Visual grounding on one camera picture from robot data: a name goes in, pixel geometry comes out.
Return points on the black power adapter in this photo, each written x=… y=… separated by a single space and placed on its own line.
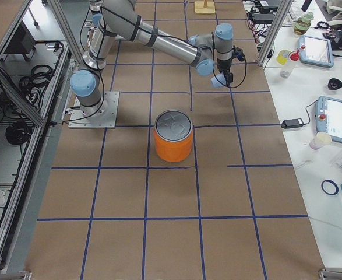
x=292 y=123

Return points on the yellow tape roll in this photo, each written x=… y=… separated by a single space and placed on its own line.
x=282 y=56

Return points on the green glass jar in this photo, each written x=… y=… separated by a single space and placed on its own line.
x=303 y=23

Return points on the near blue teach pendant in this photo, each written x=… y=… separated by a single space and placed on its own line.
x=328 y=117

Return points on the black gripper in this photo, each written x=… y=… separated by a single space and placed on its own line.
x=224 y=65

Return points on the wooden cup tree stand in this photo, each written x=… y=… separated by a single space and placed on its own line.
x=204 y=7

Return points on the clear squeeze bottle red cap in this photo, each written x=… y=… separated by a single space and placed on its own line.
x=290 y=64

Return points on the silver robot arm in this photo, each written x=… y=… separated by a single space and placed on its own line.
x=210 y=54

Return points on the orange cylindrical container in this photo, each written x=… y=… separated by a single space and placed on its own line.
x=173 y=133

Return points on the small translucent paper cup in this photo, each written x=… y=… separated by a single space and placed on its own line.
x=320 y=140

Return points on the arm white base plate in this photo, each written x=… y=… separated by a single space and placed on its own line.
x=103 y=115

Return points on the blue teach pendant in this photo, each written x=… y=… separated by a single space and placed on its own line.
x=328 y=117
x=315 y=51

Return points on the aluminium frame post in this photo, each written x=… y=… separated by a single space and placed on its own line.
x=277 y=22

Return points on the black bowl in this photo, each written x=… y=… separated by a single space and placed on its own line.
x=334 y=84

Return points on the far blue teach pendant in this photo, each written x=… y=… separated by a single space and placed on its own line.
x=315 y=51

